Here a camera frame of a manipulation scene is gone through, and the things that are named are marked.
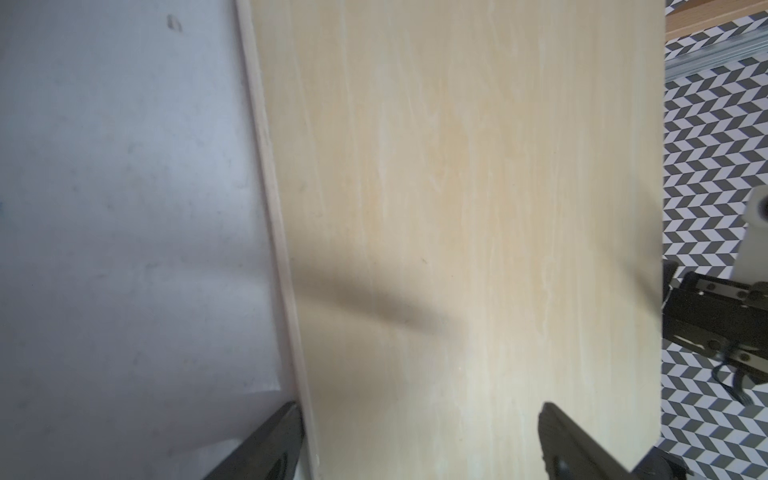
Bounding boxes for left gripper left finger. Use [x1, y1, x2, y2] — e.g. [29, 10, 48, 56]
[204, 401, 305, 480]

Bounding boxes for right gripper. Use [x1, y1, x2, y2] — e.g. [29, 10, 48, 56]
[662, 259, 767, 384]

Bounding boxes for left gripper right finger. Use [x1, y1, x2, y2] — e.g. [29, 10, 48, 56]
[537, 402, 635, 480]

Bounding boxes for plywood board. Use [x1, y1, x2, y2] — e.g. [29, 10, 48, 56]
[237, 1, 665, 479]

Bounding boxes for wooden easel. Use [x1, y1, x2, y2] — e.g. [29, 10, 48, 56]
[665, 0, 767, 42]

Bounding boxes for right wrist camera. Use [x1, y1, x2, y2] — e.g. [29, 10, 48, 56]
[730, 185, 768, 284]

